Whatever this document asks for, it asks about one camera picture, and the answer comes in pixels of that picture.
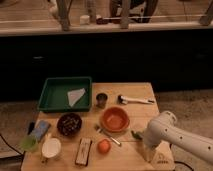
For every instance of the white mug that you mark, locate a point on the white mug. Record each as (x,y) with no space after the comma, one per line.
(51,149)

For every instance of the wooden block with metal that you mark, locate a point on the wooden block with metal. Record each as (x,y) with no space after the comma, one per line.
(83,152)

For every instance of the white cup on shelf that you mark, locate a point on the white cup on shelf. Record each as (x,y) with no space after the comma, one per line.
(85,20)

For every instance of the white handled brush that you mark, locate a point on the white handled brush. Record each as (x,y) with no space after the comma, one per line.
(126,100)

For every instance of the orange fruit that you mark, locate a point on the orange fruit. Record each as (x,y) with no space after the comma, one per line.
(104,146)

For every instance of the green pepper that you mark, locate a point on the green pepper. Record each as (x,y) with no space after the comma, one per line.
(136,135)

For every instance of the metal fork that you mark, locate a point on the metal fork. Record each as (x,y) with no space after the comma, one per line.
(101,130)

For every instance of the small metal cup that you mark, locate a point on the small metal cup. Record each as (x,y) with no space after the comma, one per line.
(101,100)

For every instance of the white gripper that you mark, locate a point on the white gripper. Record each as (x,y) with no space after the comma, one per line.
(151,142)

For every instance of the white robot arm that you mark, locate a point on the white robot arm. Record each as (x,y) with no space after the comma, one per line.
(162,128)

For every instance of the blue sponge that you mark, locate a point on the blue sponge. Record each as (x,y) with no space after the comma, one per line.
(40,130)

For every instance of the green plastic cup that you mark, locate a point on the green plastic cup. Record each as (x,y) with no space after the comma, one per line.
(29,144)

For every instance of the green plastic tray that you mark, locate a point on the green plastic tray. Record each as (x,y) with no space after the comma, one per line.
(54,96)

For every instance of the dark brown bowl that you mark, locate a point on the dark brown bowl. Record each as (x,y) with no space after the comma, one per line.
(69,124)

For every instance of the orange bowl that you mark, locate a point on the orange bowl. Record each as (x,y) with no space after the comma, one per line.
(115,119)

